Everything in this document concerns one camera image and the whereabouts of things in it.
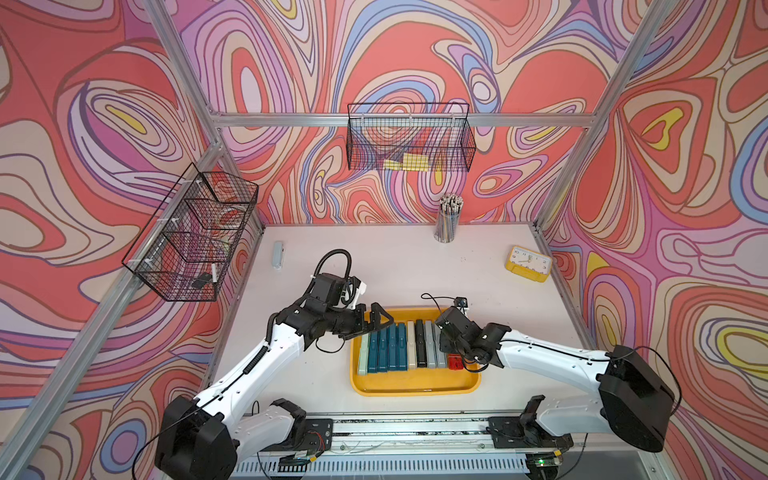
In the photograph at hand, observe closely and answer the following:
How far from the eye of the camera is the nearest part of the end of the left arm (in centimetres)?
56

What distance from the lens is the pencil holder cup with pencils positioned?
1035 mm

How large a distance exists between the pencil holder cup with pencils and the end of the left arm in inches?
19.0
